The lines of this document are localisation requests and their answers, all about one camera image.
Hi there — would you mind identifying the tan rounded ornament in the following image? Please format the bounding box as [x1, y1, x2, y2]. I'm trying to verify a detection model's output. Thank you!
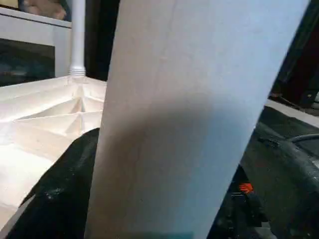
[23, 0, 68, 20]

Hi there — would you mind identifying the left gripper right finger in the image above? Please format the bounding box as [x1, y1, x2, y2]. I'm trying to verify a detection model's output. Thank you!
[239, 128, 319, 239]

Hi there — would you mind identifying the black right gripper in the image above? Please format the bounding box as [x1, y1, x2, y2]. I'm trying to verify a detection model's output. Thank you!
[208, 165, 274, 239]

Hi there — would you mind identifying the white glass-door cabinet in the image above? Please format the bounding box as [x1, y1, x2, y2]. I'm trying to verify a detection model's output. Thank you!
[0, 0, 73, 87]

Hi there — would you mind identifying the white plastic table top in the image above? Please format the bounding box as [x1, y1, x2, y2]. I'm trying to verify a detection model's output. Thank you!
[0, 74, 109, 239]

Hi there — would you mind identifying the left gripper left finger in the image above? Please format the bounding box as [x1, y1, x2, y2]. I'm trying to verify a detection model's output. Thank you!
[7, 128, 100, 239]

